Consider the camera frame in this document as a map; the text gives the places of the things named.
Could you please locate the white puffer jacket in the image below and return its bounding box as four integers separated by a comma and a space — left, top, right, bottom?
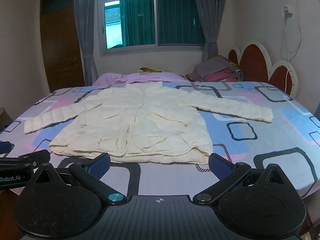
24, 81, 274, 165

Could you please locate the pink blanket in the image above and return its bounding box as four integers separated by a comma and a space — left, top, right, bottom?
92, 67, 187, 87

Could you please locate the sliding glass window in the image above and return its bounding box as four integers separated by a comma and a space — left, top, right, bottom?
99, 0, 207, 56

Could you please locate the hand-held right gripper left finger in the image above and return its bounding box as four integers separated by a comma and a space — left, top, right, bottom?
32, 152, 127, 206

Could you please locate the grey curtain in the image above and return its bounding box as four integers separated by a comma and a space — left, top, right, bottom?
73, 0, 98, 86
191, 0, 227, 63

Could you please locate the brown wooden door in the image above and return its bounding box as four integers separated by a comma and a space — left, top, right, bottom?
40, 0, 86, 87

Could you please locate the white wall plug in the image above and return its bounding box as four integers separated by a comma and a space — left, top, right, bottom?
282, 4, 294, 18

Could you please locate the bed with patterned sheet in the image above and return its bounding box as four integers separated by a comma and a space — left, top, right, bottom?
0, 80, 320, 200

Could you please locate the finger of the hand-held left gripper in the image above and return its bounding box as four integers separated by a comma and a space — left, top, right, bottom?
0, 141, 13, 155
0, 149, 51, 167

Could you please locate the brown and white headboard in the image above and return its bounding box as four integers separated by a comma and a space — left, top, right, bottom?
228, 40, 299, 98

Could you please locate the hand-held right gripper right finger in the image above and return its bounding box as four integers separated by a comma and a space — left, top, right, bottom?
192, 152, 288, 206

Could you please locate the white cable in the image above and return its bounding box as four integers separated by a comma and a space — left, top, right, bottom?
282, 15, 302, 91

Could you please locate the stack of folded clothes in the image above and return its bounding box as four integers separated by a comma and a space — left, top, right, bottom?
186, 55, 244, 83

